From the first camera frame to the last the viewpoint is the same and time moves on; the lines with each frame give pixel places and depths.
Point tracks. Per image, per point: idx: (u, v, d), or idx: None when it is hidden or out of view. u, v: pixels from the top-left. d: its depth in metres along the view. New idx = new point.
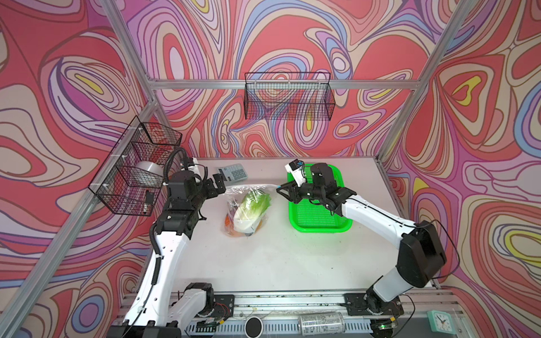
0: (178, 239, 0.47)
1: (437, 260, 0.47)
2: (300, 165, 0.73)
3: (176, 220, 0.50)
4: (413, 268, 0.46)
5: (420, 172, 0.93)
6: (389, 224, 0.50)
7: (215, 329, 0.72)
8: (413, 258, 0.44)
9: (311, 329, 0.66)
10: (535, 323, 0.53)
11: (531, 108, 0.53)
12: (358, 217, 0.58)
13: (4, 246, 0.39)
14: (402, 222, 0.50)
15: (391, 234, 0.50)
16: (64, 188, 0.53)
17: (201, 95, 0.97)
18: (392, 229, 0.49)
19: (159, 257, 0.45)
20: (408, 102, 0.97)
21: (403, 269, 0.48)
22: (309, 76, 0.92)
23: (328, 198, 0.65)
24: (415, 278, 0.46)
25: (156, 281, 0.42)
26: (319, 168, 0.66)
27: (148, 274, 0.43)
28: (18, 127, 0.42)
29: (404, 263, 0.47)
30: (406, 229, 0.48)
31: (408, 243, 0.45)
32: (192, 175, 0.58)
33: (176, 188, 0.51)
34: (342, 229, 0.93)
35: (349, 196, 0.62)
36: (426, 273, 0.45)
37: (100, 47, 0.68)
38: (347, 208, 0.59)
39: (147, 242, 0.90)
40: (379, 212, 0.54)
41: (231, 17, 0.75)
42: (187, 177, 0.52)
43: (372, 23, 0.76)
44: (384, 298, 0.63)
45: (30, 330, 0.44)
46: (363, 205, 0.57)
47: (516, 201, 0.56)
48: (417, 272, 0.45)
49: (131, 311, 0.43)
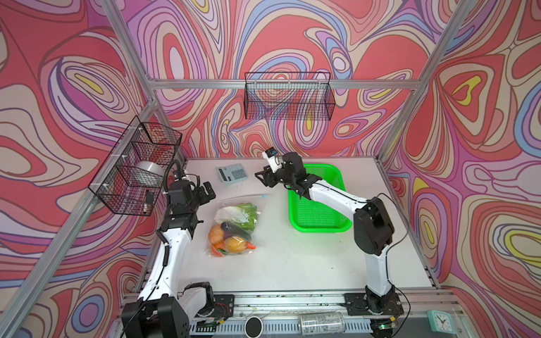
0: (183, 232, 0.53)
1: (387, 229, 0.55)
2: (274, 153, 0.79)
3: (178, 220, 0.57)
4: (365, 239, 0.54)
5: (420, 172, 0.93)
6: (346, 201, 0.58)
7: (215, 328, 0.72)
8: (363, 227, 0.52)
9: (311, 329, 0.66)
10: (535, 324, 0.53)
11: (530, 108, 0.53)
12: (323, 198, 0.65)
13: (4, 246, 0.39)
14: (356, 198, 0.58)
15: (348, 210, 0.57)
16: (65, 188, 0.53)
17: (201, 94, 0.97)
18: (348, 206, 0.57)
19: (168, 243, 0.51)
20: (408, 103, 0.97)
21: (358, 240, 0.57)
22: (309, 76, 0.92)
23: (299, 185, 0.71)
24: (369, 247, 0.54)
25: (166, 263, 0.47)
26: (289, 158, 0.72)
27: (157, 260, 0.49)
28: (17, 127, 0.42)
29: (359, 234, 0.55)
30: (358, 205, 0.56)
31: (358, 216, 0.52)
32: (188, 182, 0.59)
33: (175, 194, 0.58)
34: (345, 229, 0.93)
35: (315, 182, 0.69)
36: (375, 242, 0.53)
37: (100, 46, 0.69)
38: (313, 192, 0.67)
39: (147, 242, 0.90)
40: (340, 193, 0.62)
41: (231, 17, 0.75)
42: (184, 184, 0.60)
43: (372, 24, 0.76)
44: (378, 292, 0.64)
45: (30, 330, 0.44)
46: (326, 189, 0.65)
47: (515, 201, 0.57)
48: (368, 240, 0.53)
49: (144, 289, 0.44)
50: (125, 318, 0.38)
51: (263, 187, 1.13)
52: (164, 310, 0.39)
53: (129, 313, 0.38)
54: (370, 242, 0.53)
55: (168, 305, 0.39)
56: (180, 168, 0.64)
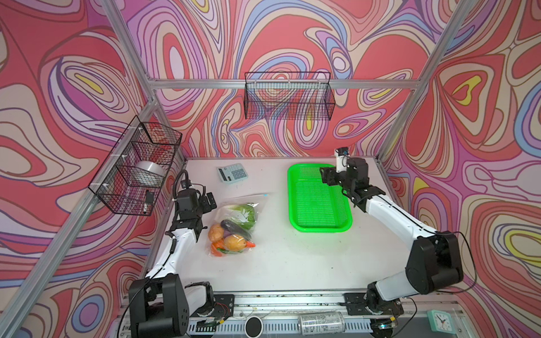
0: (189, 231, 0.59)
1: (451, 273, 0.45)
2: (345, 153, 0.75)
3: (186, 222, 0.63)
4: (421, 272, 0.45)
5: (420, 172, 0.93)
6: (408, 225, 0.50)
7: (215, 328, 0.72)
8: (421, 259, 0.44)
9: (311, 329, 0.66)
10: (535, 323, 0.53)
11: (530, 108, 0.53)
12: (381, 214, 0.58)
13: (4, 246, 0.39)
14: (423, 226, 0.49)
15: (408, 234, 0.49)
16: (64, 188, 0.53)
17: (201, 94, 0.97)
18: (409, 231, 0.49)
19: (175, 236, 0.57)
20: (408, 102, 0.97)
21: (412, 272, 0.48)
22: (309, 76, 0.92)
23: (356, 192, 0.66)
24: (422, 283, 0.46)
25: (173, 251, 0.51)
26: (355, 162, 0.67)
27: (165, 250, 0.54)
28: (18, 127, 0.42)
29: (415, 265, 0.46)
30: (423, 233, 0.47)
31: (419, 245, 0.44)
32: (194, 191, 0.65)
33: (182, 201, 0.64)
34: (345, 229, 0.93)
35: (376, 193, 0.62)
36: (434, 281, 0.44)
37: (99, 46, 0.68)
38: (372, 205, 0.60)
39: (147, 242, 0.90)
40: (403, 213, 0.54)
41: (231, 17, 0.75)
42: (191, 192, 0.66)
43: (372, 24, 0.76)
44: (384, 297, 0.64)
45: (30, 330, 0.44)
46: (388, 205, 0.57)
47: (515, 201, 0.57)
48: (424, 275, 0.44)
49: (151, 270, 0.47)
50: (131, 293, 0.41)
51: (263, 186, 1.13)
52: (168, 287, 0.41)
53: (134, 289, 0.41)
54: (423, 277, 0.45)
55: (172, 283, 0.42)
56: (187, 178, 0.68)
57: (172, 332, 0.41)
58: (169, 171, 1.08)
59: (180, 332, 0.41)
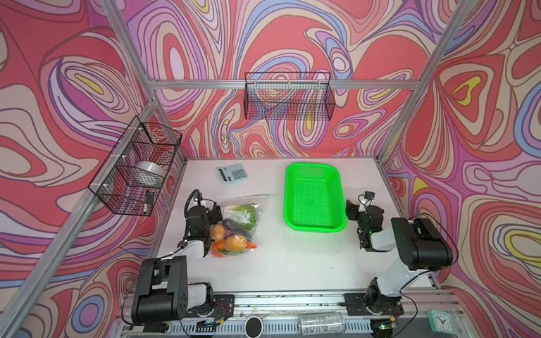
0: (197, 243, 0.63)
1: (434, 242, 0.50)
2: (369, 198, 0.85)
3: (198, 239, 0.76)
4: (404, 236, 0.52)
5: (420, 172, 0.93)
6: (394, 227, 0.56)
7: (215, 329, 0.72)
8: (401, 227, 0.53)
9: (311, 329, 0.66)
10: (535, 323, 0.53)
11: (530, 108, 0.53)
12: (379, 242, 0.69)
13: (4, 246, 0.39)
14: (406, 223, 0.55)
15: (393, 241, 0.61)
16: (64, 188, 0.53)
17: (201, 94, 0.97)
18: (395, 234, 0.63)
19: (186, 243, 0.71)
20: (408, 102, 0.97)
21: (401, 247, 0.53)
22: (309, 76, 0.92)
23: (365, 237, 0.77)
24: (408, 248, 0.50)
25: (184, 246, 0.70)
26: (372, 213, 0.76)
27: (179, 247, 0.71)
28: (17, 127, 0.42)
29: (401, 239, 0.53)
30: None
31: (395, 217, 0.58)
32: (205, 208, 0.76)
33: (195, 220, 0.68)
34: (337, 230, 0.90)
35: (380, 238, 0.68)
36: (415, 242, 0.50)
37: (100, 46, 0.69)
38: (373, 241, 0.72)
39: (147, 242, 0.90)
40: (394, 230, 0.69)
41: (231, 17, 0.75)
42: (201, 211, 0.70)
43: (372, 24, 0.76)
44: (382, 291, 0.65)
45: (30, 330, 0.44)
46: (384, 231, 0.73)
47: (516, 201, 0.56)
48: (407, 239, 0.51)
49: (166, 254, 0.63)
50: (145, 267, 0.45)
51: (263, 186, 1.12)
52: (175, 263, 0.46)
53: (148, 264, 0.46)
54: (410, 246, 0.49)
55: (177, 261, 0.46)
56: (199, 193, 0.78)
57: (170, 314, 0.42)
58: (169, 171, 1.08)
59: (177, 316, 0.42)
